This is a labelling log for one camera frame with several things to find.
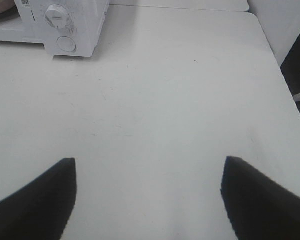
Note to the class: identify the white microwave oven body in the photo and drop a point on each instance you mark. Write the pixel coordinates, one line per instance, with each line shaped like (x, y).
(23, 24)

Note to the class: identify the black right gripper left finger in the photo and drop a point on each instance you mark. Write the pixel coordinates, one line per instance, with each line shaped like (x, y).
(41, 209)

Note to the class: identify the white lower timer knob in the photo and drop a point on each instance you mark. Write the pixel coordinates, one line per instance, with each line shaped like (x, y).
(57, 16)

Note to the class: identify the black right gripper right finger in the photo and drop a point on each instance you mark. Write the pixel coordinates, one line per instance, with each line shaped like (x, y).
(257, 207)

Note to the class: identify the round door release button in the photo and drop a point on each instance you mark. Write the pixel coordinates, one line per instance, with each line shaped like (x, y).
(66, 44)

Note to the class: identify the pink plate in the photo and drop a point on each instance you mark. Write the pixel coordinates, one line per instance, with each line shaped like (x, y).
(6, 5)

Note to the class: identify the white warning label sticker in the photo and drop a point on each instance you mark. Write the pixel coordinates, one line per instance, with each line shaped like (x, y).
(25, 3)

